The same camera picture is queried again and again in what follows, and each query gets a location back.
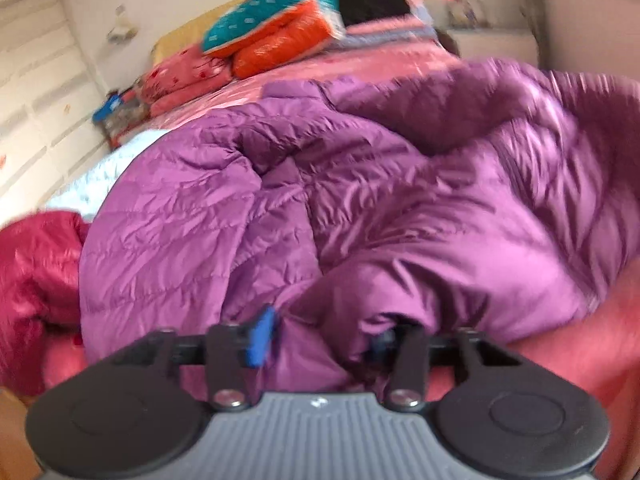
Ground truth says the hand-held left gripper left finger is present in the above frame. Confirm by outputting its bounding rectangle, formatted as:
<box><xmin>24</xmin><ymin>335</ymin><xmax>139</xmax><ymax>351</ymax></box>
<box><xmin>118</xmin><ymin>305</ymin><xmax>277</xmax><ymax>411</ymax></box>

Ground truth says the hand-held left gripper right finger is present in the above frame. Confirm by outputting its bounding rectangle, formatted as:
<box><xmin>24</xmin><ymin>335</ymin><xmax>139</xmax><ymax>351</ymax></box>
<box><xmin>372</xmin><ymin>323</ymin><xmax>523</xmax><ymax>411</ymax></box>

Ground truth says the purple down jacket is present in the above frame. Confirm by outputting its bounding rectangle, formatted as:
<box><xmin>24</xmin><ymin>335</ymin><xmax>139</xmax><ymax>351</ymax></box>
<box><xmin>77</xmin><ymin>57</ymin><xmax>640</xmax><ymax>392</ymax></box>

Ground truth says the light blue down jacket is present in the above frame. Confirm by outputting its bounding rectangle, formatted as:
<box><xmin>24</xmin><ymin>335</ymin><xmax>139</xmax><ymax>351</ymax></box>
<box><xmin>45</xmin><ymin>127</ymin><xmax>172</xmax><ymax>221</ymax></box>

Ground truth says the red down jacket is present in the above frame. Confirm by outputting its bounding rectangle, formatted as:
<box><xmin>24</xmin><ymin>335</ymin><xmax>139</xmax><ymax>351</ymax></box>
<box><xmin>0</xmin><ymin>210</ymin><xmax>94</xmax><ymax>397</ymax></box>

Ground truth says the pink heart pillow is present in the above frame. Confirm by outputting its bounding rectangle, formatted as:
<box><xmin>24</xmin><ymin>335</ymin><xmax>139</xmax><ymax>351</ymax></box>
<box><xmin>140</xmin><ymin>45</ymin><xmax>236</xmax><ymax>117</ymax></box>

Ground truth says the blue shoe box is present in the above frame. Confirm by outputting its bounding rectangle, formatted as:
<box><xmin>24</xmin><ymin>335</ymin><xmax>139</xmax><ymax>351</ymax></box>
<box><xmin>92</xmin><ymin>92</ymin><xmax>127</xmax><ymax>124</ymax></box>

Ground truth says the teal and orange folded quilt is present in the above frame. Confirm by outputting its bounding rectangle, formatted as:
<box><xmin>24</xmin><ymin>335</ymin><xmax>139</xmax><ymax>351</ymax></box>
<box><xmin>200</xmin><ymin>0</ymin><xmax>347</xmax><ymax>79</ymax></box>

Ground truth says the yellow headboard cover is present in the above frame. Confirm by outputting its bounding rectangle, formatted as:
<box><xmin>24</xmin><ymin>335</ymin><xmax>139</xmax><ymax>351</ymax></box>
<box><xmin>152</xmin><ymin>0</ymin><xmax>416</xmax><ymax>67</ymax></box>

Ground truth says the white nightstand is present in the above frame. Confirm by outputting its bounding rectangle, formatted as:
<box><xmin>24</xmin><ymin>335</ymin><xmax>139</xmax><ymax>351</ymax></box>
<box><xmin>445</xmin><ymin>27</ymin><xmax>542</xmax><ymax>69</ymax></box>

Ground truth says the pink folded blanket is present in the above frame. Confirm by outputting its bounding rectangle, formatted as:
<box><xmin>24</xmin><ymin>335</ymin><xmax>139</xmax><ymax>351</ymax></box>
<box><xmin>345</xmin><ymin>10</ymin><xmax>436</xmax><ymax>36</ymax></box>

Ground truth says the white wardrobe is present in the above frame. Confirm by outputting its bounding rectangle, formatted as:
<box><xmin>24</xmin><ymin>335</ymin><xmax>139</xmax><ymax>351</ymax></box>
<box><xmin>0</xmin><ymin>0</ymin><xmax>117</xmax><ymax>231</ymax></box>

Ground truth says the hanging plastic bag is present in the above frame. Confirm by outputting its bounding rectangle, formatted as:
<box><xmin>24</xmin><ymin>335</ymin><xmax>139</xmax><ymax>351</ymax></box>
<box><xmin>107</xmin><ymin>5</ymin><xmax>139</xmax><ymax>44</ymax></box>

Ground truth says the black folded cloth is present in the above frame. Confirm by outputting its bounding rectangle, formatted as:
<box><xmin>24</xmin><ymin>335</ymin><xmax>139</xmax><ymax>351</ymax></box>
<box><xmin>337</xmin><ymin>0</ymin><xmax>412</xmax><ymax>26</ymax></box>

